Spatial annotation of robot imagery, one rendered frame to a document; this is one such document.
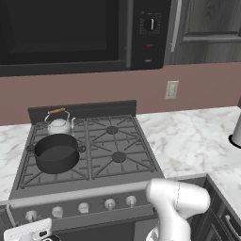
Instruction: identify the grey gas stove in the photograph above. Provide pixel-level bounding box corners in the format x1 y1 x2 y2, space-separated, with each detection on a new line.
6 100 166 241

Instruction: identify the black cooking pot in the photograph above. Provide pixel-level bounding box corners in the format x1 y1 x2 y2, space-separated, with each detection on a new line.
25 133 87 175

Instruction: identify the grey cylinder with black base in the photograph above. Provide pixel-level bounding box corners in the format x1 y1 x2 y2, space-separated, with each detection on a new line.
228 118 241 149

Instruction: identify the white wall outlet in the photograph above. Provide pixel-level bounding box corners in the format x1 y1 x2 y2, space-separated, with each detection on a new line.
165 80 180 101

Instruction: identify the black microwave oven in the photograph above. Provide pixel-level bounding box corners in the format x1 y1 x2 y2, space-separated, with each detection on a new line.
0 0 173 78

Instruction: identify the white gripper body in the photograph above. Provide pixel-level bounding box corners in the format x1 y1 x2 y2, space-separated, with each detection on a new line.
2 217 53 241

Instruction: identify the dark grey drawer front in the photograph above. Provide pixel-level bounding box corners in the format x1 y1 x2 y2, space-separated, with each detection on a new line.
205 175 241 241

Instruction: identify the white stove knob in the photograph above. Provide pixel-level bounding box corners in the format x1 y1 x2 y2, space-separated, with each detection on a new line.
104 198 117 211
125 195 138 207
77 201 90 215
51 206 64 219
24 210 39 222

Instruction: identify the silver drawer handle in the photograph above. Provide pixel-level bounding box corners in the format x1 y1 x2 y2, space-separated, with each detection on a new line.
223 214 241 241

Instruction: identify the silver cabinet door handle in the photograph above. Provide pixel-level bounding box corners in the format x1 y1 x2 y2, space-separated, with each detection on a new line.
169 0 183 54

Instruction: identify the dark grey cabinet door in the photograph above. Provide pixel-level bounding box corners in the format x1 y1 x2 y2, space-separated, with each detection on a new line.
164 0 241 66

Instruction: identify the white kettle with wooden handle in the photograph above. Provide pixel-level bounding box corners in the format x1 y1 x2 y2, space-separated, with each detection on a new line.
43 107 77 137

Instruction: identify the grey microwave door handle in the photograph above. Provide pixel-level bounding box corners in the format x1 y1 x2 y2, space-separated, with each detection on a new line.
125 0 135 70

